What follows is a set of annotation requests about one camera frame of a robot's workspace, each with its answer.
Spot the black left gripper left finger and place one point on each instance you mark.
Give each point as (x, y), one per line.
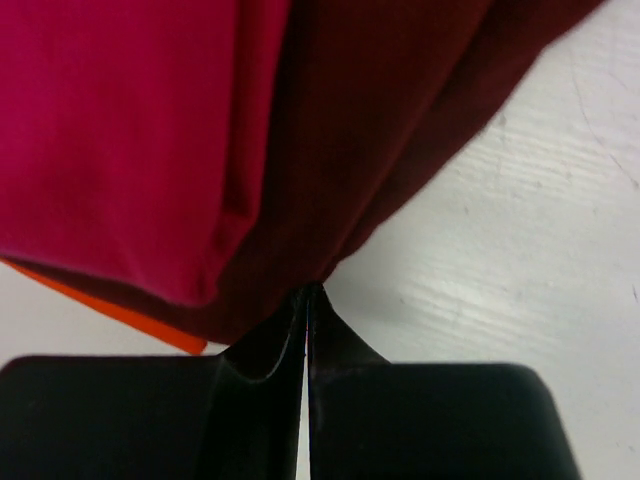
(234, 415)

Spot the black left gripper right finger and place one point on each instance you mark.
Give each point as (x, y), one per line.
(373, 419)

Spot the red t-shirt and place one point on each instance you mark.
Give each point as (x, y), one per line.
(133, 136)

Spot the dark maroon t-shirt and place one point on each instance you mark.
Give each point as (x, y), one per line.
(370, 100)

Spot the orange folded t-shirt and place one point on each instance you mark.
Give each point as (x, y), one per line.
(182, 341)

